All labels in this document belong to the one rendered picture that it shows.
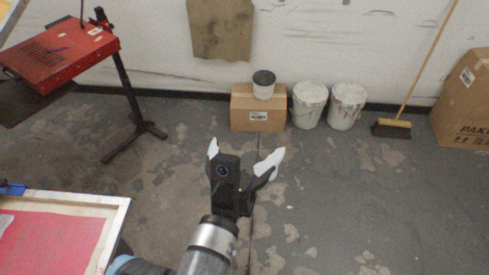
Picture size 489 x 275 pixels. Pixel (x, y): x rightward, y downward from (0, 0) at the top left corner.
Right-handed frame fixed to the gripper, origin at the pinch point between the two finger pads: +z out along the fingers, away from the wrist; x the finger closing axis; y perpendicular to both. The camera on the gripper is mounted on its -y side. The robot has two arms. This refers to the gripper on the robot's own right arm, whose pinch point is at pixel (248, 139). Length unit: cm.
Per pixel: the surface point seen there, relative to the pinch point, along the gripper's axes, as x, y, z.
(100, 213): -75, 63, 0
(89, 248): -70, 63, -15
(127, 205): -63, 61, 5
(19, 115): -153, 52, 38
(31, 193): -107, 55, -2
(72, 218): -85, 61, -6
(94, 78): -224, 118, 153
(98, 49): -127, 41, 90
